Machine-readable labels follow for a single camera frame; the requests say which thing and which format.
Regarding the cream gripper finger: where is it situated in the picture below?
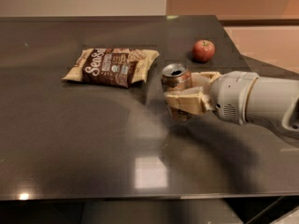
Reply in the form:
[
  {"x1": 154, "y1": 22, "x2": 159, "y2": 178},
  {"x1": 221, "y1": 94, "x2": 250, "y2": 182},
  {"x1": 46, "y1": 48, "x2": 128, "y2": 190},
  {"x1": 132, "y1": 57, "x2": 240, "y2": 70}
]
[
  {"x1": 192, "y1": 72, "x2": 221, "y2": 90},
  {"x1": 164, "y1": 87, "x2": 214, "y2": 115}
]

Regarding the orange soda can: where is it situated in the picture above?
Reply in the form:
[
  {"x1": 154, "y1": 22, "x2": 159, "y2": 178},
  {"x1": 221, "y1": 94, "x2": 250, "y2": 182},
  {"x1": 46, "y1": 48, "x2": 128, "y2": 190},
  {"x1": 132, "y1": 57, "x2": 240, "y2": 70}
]
[{"x1": 161, "y1": 63, "x2": 192, "y2": 121}]

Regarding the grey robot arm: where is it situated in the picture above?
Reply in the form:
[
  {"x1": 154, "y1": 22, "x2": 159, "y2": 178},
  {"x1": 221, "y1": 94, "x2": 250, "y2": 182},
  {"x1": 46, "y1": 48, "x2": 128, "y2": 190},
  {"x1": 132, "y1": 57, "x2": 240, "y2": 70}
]
[{"x1": 164, "y1": 71, "x2": 299, "y2": 142}]

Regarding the red apple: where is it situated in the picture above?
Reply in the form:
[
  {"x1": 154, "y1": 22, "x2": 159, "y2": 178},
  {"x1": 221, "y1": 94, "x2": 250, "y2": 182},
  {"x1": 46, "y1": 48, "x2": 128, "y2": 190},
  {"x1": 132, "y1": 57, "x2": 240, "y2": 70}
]
[{"x1": 192, "y1": 39, "x2": 216, "y2": 63}]

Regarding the brown and cream chip bag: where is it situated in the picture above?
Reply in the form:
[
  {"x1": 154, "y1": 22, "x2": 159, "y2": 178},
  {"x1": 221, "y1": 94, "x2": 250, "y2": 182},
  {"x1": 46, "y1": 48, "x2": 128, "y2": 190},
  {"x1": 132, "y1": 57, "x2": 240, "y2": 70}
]
[{"x1": 63, "y1": 48, "x2": 159, "y2": 88}]

